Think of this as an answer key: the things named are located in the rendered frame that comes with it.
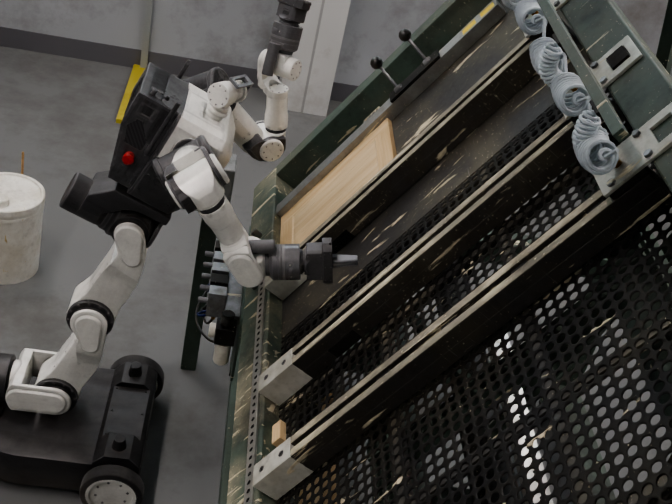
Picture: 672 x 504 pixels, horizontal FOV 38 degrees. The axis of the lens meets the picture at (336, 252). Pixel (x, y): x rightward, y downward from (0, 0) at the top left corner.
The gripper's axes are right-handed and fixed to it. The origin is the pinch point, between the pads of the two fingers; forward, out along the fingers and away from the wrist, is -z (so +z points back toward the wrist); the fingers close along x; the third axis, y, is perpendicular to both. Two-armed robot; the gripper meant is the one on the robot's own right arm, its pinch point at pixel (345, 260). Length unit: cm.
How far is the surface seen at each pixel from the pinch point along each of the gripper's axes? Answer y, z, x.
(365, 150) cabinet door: 65, -8, -5
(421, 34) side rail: 96, -27, 19
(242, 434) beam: -21.7, 26.2, -36.0
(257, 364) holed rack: -0.5, 23.2, -32.1
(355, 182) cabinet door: 53, -5, -9
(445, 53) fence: 72, -32, 22
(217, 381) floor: 89, 47, -118
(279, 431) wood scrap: -26.3, 16.8, -30.8
